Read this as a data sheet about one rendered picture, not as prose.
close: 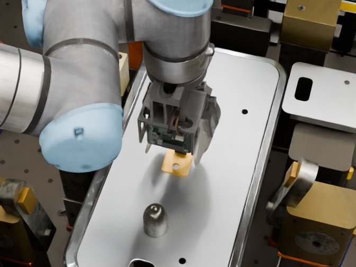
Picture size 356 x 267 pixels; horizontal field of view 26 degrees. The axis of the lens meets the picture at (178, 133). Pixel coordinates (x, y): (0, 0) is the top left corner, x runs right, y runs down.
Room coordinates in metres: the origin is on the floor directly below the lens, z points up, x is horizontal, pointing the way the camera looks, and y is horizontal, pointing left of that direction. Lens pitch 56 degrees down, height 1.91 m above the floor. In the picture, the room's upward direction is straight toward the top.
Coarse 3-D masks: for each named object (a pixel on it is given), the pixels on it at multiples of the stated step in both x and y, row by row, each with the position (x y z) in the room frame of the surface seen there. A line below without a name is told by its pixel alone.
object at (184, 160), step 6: (168, 150) 0.59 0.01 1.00; (174, 150) 0.59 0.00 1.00; (168, 156) 0.58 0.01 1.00; (174, 156) 0.58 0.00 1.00; (180, 156) 0.58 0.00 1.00; (186, 156) 0.58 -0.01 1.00; (192, 156) 0.58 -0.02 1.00; (168, 162) 0.57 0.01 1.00; (174, 162) 0.57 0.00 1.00; (180, 162) 0.57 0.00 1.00; (186, 162) 0.57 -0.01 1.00; (162, 168) 0.56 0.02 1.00; (168, 168) 0.56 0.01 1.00; (180, 168) 0.56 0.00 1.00; (186, 168) 0.56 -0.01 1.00; (174, 174) 0.55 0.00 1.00; (180, 174) 0.55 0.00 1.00; (186, 174) 0.55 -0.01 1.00
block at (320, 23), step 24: (288, 0) 0.83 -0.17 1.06; (312, 0) 0.83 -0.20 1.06; (336, 0) 0.83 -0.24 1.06; (288, 24) 0.79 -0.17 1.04; (312, 24) 0.78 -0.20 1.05; (288, 48) 0.79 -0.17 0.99; (312, 48) 0.78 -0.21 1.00; (288, 72) 0.79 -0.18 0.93; (288, 120) 0.78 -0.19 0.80; (288, 144) 0.79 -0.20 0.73
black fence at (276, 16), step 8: (256, 0) 1.12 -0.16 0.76; (264, 0) 1.11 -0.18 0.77; (272, 0) 1.11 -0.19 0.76; (280, 0) 1.11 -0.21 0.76; (256, 8) 1.12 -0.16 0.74; (264, 8) 1.11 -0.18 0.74; (272, 8) 1.11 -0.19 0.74; (280, 8) 1.11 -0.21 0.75; (264, 16) 1.11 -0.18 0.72; (272, 16) 1.12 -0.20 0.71; (280, 16) 1.12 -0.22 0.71; (272, 24) 1.10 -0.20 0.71; (280, 24) 1.10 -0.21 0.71; (272, 32) 1.08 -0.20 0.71; (272, 40) 1.05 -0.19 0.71
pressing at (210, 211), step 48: (240, 96) 0.69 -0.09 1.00; (144, 144) 0.60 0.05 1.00; (240, 144) 0.60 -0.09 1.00; (96, 192) 0.52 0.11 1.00; (144, 192) 0.53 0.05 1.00; (192, 192) 0.53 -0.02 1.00; (240, 192) 0.53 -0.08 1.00; (96, 240) 0.45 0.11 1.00; (144, 240) 0.45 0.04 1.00; (192, 240) 0.45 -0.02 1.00; (240, 240) 0.46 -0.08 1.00
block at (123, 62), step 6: (120, 54) 0.72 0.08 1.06; (126, 54) 0.72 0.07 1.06; (120, 60) 0.70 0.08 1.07; (126, 60) 0.71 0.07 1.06; (120, 66) 0.69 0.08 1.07; (126, 66) 0.71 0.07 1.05; (120, 72) 0.68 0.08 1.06; (126, 72) 0.70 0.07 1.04; (120, 78) 0.68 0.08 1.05; (126, 78) 0.70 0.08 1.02; (120, 84) 0.68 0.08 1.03; (126, 84) 0.70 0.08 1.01; (126, 90) 0.71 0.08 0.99
